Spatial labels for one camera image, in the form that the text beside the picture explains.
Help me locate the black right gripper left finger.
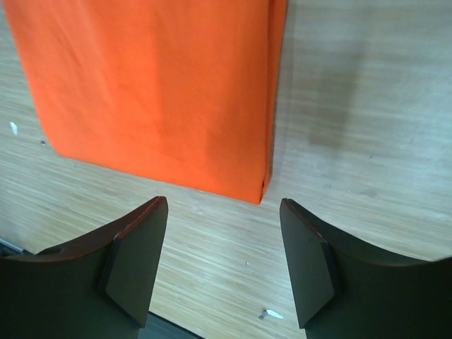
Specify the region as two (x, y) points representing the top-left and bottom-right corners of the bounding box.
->
(1, 196), (168, 338)

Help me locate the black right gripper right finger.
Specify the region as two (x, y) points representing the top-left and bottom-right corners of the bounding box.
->
(280, 198), (451, 338)

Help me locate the orange t shirt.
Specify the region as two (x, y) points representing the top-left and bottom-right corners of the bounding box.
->
(3, 1), (287, 203)

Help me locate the tiny white paper scrap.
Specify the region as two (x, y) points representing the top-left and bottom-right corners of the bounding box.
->
(10, 121), (18, 136)

